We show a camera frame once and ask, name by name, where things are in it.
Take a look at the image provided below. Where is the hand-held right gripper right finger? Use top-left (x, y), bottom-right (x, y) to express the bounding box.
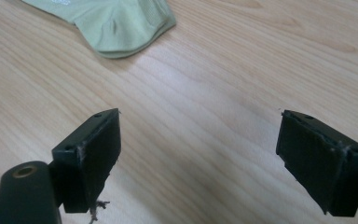
top-left (275, 109), bottom-right (358, 217)

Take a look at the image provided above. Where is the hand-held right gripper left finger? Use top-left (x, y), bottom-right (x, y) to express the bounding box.
top-left (51, 107), bottom-right (122, 215)

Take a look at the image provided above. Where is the pale green sock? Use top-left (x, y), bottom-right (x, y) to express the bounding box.
top-left (21, 0), bottom-right (177, 60)

